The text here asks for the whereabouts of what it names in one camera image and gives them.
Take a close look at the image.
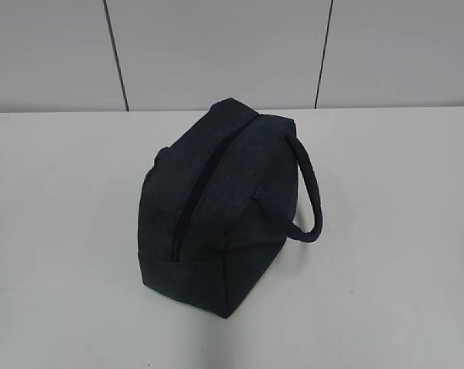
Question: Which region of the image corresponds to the dark blue lunch bag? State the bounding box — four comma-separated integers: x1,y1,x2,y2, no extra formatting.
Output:
137,98,323,318

